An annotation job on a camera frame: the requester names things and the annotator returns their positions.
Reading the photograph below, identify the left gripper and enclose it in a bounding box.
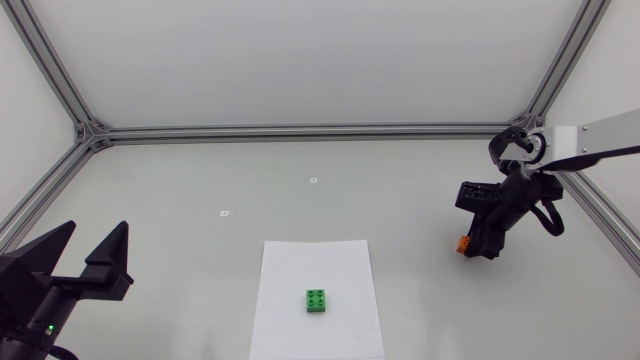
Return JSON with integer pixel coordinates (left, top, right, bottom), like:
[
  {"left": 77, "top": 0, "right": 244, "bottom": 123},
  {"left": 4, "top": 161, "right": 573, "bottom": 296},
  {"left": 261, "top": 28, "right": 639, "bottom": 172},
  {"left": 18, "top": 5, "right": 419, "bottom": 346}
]
[{"left": 0, "top": 220, "right": 135, "bottom": 346}]

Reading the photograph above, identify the green toy brick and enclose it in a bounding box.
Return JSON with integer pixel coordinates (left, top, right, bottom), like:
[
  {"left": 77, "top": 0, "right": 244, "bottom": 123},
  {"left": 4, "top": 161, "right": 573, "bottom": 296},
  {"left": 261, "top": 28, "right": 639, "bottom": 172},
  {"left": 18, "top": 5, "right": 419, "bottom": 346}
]
[{"left": 305, "top": 288, "right": 327, "bottom": 314}]

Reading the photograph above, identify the white paper sheet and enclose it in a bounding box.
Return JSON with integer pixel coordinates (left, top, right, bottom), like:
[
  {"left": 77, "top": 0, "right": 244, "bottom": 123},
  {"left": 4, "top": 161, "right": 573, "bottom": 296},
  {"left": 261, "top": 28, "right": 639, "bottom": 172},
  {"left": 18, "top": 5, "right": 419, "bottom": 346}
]
[{"left": 248, "top": 239, "right": 386, "bottom": 360}]

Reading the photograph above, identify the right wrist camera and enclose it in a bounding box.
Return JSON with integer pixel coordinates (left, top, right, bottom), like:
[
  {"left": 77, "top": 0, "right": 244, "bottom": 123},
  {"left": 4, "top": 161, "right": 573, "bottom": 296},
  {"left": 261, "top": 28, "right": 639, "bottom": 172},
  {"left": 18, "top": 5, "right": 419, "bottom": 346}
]
[{"left": 454, "top": 181, "right": 503, "bottom": 214}]

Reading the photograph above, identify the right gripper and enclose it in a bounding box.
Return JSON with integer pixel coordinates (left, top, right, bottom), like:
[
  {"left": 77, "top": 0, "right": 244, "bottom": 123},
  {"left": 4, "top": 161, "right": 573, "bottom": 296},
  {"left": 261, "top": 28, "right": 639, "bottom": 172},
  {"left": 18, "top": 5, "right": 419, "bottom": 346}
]
[{"left": 467, "top": 174, "right": 541, "bottom": 261}]

